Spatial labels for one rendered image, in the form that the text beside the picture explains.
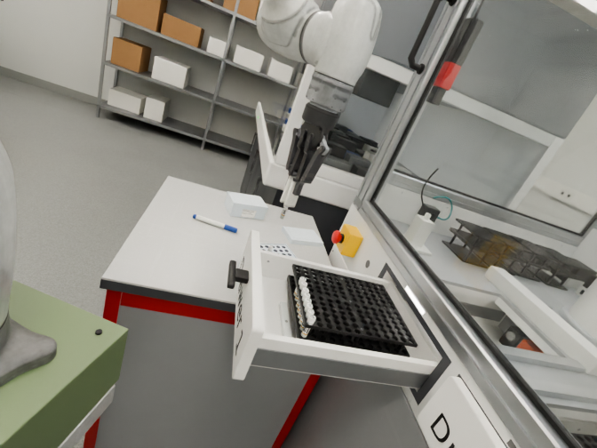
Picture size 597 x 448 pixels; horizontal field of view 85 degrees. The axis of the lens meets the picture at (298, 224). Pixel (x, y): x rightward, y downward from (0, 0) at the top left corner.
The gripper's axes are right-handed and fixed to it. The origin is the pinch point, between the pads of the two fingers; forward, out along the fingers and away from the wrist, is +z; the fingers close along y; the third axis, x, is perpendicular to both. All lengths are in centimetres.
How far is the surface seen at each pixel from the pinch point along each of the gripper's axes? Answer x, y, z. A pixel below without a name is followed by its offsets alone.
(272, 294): -8.2, 16.8, 16.4
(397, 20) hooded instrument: 48, -40, -52
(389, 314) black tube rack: 10.1, 31.6, 10.6
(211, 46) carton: 90, -350, -16
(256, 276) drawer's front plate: -17.2, 21.5, 7.2
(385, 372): 0.9, 40.8, 13.4
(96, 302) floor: -27, -75, 100
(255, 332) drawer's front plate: -22.2, 32.5, 8.0
